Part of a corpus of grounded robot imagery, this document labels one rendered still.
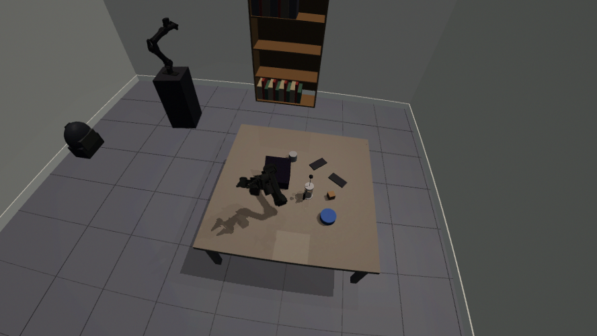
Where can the glass french press with black plunger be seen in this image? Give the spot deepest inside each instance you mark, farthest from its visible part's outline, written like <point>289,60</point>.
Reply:
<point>308,193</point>

